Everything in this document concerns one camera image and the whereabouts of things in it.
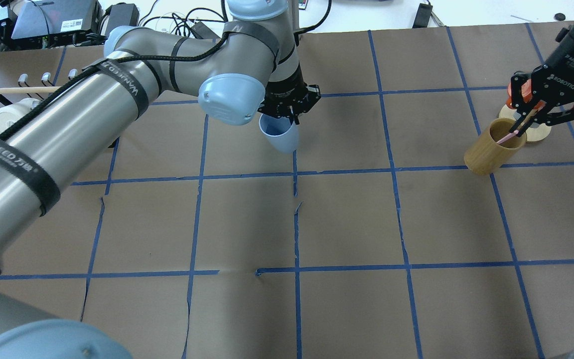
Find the black wire mug rack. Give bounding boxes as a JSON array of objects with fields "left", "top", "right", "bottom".
[{"left": 17, "top": 68, "right": 119, "bottom": 149}]

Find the wooden dowel rod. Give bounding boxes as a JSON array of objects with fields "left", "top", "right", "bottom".
[{"left": 0, "top": 86, "right": 61, "bottom": 95}]

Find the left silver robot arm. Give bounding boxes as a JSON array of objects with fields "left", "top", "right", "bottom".
[{"left": 0, "top": 0, "right": 320, "bottom": 359}]

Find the bamboo wooden cup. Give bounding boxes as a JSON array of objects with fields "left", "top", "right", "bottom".
[{"left": 464, "top": 118, "right": 526, "bottom": 176}]

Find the orange small cup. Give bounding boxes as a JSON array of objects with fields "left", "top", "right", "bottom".
[{"left": 506, "top": 79, "right": 533, "bottom": 109}]

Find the black power adapter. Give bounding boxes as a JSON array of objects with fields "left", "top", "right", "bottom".
[{"left": 103, "top": 2, "right": 140, "bottom": 34}]

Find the white mug left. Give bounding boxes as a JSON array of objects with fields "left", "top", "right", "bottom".
[{"left": 0, "top": 98, "right": 41, "bottom": 134}]

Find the light blue plastic cup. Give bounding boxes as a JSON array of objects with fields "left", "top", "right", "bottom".
[{"left": 259, "top": 114, "right": 300, "bottom": 153}]

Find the round wooden coaster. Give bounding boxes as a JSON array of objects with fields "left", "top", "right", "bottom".
[{"left": 499, "top": 104, "right": 551, "bottom": 143}]

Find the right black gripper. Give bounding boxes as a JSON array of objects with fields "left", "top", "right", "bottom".
[{"left": 510, "top": 26, "right": 574, "bottom": 135}]

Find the black electronics box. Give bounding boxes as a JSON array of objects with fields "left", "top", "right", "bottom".
[{"left": 11, "top": 0, "right": 102, "bottom": 39}]

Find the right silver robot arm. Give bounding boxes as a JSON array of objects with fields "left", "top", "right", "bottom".
[{"left": 508, "top": 25, "right": 574, "bottom": 137}]

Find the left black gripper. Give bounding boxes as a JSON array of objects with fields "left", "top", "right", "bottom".
[{"left": 258, "top": 70, "right": 321, "bottom": 125}]

